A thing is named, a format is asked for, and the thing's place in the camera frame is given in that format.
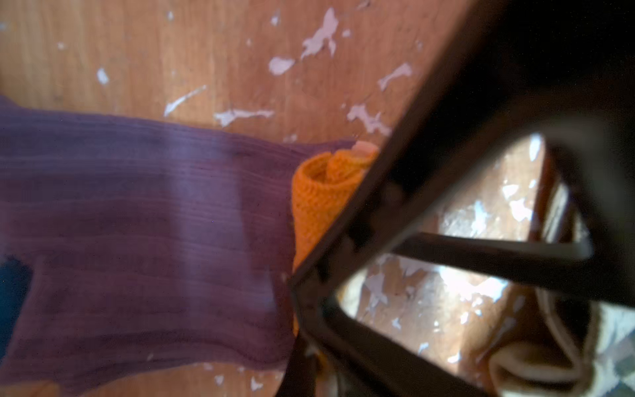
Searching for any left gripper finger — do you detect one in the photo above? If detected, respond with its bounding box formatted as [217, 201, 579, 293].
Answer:
[278, 1, 634, 396]

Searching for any purple sock with yellow cuff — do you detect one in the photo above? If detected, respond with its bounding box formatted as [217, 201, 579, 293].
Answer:
[1, 99, 377, 395]

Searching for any beige argyle sock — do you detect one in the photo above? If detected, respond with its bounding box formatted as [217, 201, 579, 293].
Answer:
[488, 188, 635, 397]

